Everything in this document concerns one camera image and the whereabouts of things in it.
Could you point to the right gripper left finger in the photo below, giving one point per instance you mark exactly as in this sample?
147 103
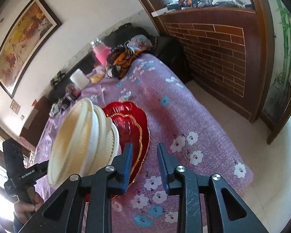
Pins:
84 204

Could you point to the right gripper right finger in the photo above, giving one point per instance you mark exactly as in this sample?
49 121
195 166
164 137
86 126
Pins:
225 209

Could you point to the cream colander bowl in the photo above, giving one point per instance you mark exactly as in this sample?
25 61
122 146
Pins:
102 155

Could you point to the cream plastic bowl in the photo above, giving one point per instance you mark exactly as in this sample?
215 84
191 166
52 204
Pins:
75 145

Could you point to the pink thermos bottle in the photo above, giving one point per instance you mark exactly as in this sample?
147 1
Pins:
100 50

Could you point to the large red glass plate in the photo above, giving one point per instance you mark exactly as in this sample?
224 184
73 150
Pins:
128 108

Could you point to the purple floral tablecloth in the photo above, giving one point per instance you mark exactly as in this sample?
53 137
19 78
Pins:
189 132

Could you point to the black sofa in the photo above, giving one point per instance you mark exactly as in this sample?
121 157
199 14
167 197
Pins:
167 49

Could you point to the framed horse painting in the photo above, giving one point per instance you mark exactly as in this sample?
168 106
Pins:
28 33

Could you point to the crumpled white cloth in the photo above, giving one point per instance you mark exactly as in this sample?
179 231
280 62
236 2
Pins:
55 110

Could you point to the white plastic bowl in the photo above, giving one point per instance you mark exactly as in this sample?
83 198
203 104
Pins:
110 144
116 144

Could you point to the brown armchair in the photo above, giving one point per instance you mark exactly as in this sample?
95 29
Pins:
34 125

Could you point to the motor with wooden spool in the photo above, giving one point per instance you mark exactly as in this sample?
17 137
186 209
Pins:
72 92

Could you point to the dark blue sleeve forearm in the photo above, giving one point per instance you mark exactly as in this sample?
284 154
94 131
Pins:
17 225

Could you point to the bread in plastic bag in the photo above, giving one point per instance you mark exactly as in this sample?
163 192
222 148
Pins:
98 74

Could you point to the white plastic jar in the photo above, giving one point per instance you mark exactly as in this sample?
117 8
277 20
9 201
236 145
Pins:
79 79

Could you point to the small red glass plate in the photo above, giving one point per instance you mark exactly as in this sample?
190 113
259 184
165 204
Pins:
130 132

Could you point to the small wall plaque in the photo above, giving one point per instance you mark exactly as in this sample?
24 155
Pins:
15 107

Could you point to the person's left hand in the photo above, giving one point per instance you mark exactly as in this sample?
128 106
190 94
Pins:
21 209

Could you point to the brick pattern wooden cabinet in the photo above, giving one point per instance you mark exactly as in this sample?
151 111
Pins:
229 52

